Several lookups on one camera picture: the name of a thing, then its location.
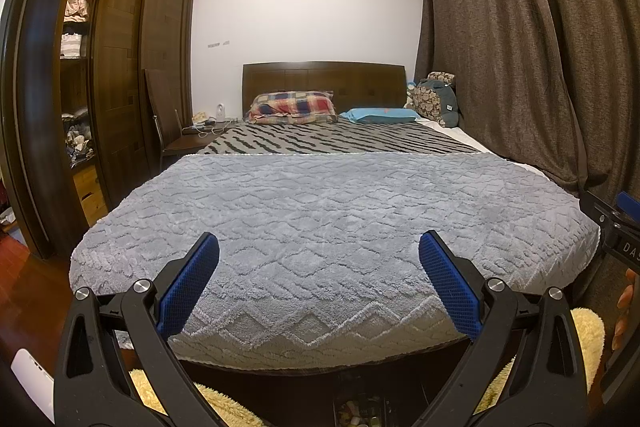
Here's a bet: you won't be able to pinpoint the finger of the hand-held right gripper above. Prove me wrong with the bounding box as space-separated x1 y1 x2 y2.
580 189 640 229

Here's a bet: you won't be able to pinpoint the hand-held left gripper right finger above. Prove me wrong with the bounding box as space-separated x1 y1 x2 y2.
415 231 591 427

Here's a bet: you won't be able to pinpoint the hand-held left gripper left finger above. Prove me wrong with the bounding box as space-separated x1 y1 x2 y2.
52 232 221 427

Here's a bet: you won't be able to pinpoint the dark trash bin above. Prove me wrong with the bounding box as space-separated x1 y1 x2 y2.
331 394 397 427

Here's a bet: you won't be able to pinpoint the person's right hand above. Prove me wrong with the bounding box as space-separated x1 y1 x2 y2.
611 268 640 351

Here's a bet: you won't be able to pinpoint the yellow fluffy rug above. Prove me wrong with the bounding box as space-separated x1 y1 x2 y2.
127 307 606 427

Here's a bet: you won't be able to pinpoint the grey textured blanket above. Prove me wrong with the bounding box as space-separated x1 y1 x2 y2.
69 152 601 360

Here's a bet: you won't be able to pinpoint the white bed sheet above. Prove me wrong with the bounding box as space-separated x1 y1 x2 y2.
416 119 506 155

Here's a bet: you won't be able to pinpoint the dark wooden chair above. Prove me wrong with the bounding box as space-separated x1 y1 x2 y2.
143 68 221 175

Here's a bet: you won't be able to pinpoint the white flat object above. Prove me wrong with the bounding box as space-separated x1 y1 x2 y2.
10 349 56 424

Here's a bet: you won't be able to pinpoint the zebra striped blanket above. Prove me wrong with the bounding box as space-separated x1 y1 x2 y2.
196 121 483 156

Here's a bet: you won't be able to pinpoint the light blue pillow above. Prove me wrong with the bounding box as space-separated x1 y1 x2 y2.
339 108 418 124

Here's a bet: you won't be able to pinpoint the patterned dark cushion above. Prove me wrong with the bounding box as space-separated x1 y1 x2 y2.
412 71 460 128

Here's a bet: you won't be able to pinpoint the pile of mixed clothes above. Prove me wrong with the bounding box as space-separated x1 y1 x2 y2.
61 107 96 168

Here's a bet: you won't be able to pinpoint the brown curtain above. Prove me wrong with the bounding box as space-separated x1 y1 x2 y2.
412 0 640 228

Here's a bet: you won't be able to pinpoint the plaid pillow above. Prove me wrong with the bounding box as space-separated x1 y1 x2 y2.
246 91 340 125

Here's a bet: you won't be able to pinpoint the dark wooden wardrobe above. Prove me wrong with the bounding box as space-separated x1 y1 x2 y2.
0 0 197 260

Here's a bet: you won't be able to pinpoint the dark wooden headboard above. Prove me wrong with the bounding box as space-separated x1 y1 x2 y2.
242 62 407 120

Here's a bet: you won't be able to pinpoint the white striped folded clothes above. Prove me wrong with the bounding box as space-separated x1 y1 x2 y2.
60 33 85 59

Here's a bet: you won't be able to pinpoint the pink folded clothes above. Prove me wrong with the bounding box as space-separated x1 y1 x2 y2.
62 0 94 25

